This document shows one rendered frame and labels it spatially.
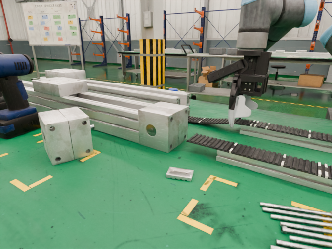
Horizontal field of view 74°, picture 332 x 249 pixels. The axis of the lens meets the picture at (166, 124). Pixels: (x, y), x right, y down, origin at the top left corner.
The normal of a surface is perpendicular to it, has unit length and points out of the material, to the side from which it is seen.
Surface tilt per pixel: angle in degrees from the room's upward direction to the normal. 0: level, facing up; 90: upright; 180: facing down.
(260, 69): 90
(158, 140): 90
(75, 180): 0
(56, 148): 90
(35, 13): 90
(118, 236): 0
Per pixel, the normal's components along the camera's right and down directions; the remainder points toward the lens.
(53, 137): 0.59, 0.29
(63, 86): 0.84, 0.19
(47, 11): -0.21, 0.34
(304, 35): -0.53, 0.29
